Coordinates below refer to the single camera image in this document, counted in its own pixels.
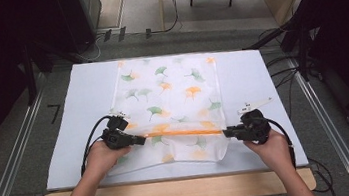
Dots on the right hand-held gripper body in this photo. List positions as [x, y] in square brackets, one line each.
[256, 126]

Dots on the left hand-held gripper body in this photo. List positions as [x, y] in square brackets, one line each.
[117, 138]

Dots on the white table mat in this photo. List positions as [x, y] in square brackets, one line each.
[243, 72]

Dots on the person's right hand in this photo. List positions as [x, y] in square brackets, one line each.
[274, 151]

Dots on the black cabinet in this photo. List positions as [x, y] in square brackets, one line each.
[83, 15]

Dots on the leaf-print mesh bag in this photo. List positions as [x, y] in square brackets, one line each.
[171, 91]

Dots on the black metal stand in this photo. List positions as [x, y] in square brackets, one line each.
[302, 45]

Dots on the person's left hand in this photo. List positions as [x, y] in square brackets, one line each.
[101, 160]

